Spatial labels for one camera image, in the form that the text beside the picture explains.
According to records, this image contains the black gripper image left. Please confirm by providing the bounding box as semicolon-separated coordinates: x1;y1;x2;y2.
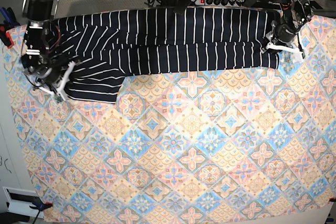
26;60;66;88

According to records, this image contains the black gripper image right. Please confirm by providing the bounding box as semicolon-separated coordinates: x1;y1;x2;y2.
267;20;300;45

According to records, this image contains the navy white striped T-shirt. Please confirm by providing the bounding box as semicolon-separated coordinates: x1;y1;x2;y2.
51;7;280;104

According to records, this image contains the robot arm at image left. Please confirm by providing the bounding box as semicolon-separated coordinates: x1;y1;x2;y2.
20;0;61;91

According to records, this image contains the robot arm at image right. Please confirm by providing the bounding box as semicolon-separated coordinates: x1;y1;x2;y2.
267;0;312;45

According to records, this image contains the blue orange clamp upper left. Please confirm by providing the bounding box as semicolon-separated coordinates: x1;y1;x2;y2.
1;7;20;48

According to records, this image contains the blue orange clamp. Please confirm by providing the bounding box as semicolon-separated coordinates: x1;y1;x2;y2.
29;201;53;211
1;7;20;48

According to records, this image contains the white power strip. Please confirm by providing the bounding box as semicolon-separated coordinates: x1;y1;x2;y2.
192;0;243;7

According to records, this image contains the colourful patterned tablecloth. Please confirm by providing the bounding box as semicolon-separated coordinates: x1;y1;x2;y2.
1;16;335;223

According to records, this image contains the blue orange clamp lower left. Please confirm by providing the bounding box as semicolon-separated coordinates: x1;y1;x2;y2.
29;201;53;211

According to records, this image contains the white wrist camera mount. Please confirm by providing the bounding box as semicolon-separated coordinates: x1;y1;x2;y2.
38;61;76;102
262;42;305;62

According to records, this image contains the black strap on table edge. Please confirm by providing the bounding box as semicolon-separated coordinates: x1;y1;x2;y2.
173;0;194;15

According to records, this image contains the white wall vent panel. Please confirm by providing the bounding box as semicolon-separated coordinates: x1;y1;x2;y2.
2;186;39;217

